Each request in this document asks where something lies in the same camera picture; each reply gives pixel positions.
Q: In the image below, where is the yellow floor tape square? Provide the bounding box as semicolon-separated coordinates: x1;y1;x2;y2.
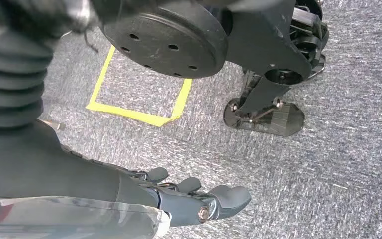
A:
85;45;193;128

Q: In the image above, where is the black round robot joint disc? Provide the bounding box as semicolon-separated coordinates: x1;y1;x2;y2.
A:
100;0;229;79

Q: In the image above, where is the black robot foot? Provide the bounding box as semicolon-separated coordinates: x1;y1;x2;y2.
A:
223;98;306;137

